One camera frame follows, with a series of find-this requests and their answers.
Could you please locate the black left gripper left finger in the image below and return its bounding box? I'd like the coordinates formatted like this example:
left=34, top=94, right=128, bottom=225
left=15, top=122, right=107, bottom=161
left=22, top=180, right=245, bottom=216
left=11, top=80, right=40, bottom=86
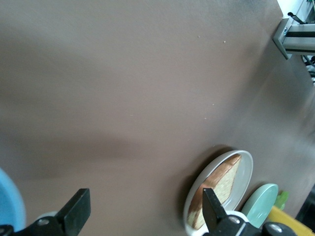
left=24, top=188, right=91, bottom=236

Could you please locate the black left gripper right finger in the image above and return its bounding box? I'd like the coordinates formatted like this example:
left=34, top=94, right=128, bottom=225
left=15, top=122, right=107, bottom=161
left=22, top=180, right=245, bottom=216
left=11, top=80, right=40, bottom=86
left=201, top=188, right=262, bottom=236

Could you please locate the brown bread slice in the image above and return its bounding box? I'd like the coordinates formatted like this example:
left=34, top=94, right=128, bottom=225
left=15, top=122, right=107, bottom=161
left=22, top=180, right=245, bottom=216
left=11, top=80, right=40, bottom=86
left=187, top=153, right=243, bottom=231

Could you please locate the green lettuce leaf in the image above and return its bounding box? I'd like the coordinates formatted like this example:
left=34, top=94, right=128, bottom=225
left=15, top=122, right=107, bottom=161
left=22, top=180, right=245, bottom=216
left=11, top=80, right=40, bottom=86
left=274, top=190, right=290, bottom=212

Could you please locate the yellow squeeze bottle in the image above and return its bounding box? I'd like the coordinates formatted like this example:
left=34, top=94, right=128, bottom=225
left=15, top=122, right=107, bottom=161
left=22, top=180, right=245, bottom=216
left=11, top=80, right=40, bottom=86
left=267, top=205, right=313, bottom=236

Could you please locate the mint green plate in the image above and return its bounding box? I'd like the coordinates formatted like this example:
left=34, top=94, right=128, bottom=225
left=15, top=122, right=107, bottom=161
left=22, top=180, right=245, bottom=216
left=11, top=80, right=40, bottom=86
left=240, top=183, right=280, bottom=229

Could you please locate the beige plate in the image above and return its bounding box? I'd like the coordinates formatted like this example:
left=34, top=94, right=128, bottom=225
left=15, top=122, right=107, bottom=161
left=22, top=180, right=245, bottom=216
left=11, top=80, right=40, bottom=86
left=183, top=149, right=254, bottom=236

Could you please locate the blue plate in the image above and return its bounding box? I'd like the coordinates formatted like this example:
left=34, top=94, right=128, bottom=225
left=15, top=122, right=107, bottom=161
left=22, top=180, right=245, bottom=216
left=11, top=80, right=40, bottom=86
left=0, top=167, right=27, bottom=230

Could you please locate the brown table cloth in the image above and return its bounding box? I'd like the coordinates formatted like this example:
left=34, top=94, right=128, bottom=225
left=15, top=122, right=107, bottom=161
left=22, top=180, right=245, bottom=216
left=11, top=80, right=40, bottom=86
left=0, top=0, right=315, bottom=236

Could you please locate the small black connector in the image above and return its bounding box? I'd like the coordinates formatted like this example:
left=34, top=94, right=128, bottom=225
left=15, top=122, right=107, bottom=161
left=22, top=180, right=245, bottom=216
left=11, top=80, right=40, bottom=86
left=287, top=11, right=307, bottom=25

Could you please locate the aluminium profile with bracket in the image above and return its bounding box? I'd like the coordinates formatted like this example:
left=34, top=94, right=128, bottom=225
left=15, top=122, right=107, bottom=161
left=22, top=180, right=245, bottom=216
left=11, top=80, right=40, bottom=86
left=272, top=17, right=315, bottom=61

